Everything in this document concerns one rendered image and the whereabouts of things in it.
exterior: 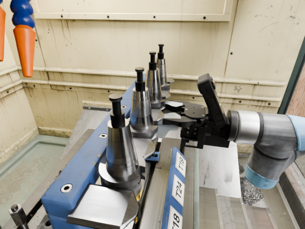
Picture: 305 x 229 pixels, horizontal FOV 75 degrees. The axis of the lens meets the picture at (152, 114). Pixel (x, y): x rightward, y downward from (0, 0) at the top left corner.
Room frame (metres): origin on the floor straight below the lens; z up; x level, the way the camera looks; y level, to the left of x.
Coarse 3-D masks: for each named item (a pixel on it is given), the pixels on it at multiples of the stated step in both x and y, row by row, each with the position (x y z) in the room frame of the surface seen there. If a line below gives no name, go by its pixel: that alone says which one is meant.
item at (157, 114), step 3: (153, 111) 0.37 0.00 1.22; (156, 111) 0.37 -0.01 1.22; (159, 111) 0.37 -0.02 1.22; (129, 114) 0.36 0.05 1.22; (153, 114) 0.36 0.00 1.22; (156, 114) 0.36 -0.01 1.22; (159, 114) 0.36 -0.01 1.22; (162, 114) 0.36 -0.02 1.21; (129, 117) 0.35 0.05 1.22; (156, 117) 0.35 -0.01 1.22; (159, 117) 0.35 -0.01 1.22; (162, 117) 0.35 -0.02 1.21; (159, 120) 0.34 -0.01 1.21
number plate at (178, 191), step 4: (176, 176) 0.44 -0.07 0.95; (176, 180) 0.43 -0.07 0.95; (180, 180) 0.44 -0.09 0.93; (176, 184) 0.41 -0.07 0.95; (180, 184) 0.43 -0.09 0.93; (172, 188) 0.39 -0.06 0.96; (176, 188) 0.40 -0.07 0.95; (180, 188) 0.41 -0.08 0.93; (172, 192) 0.38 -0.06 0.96; (176, 192) 0.39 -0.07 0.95; (180, 192) 0.40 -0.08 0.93; (172, 196) 0.37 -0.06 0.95; (176, 196) 0.37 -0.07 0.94; (180, 196) 0.39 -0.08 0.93; (180, 200) 0.37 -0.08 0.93
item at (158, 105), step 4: (164, 96) 0.43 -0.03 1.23; (160, 100) 0.40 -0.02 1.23; (164, 100) 0.40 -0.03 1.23; (152, 104) 0.39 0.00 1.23; (156, 104) 0.39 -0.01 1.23; (160, 104) 0.39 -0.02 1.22; (164, 104) 0.40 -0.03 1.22; (152, 108) 0.39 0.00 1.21; (156, 108) 0.39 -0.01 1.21; (160, 108) 0.40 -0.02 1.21; (164, 108) 0.40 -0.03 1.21
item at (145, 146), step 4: (136, 140) 0.27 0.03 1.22; (140, 140) 0.27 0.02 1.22; (144, 140) 0.27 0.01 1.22; (148, 140) 0.27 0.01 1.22; (136, 144) 0.26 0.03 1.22; (140, 144) 0.26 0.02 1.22; (144, 144) 0.26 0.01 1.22; (148, 144) 0.26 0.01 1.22; (152, 144) 0.26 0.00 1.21; (136, 148) 0.25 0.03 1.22; (140, 148) 0.25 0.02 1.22; (144, 148) 0.25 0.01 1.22; (148, 148) 0.25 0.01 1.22; (152, 148) 0.25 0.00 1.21; (140, 152) 0.24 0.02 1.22; (144, 152) 0.24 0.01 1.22; (148, 152) 0.24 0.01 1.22; (152, 152) 0.24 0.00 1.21; (144, 156) 0.23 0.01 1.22; (148, 156) 0.23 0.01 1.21
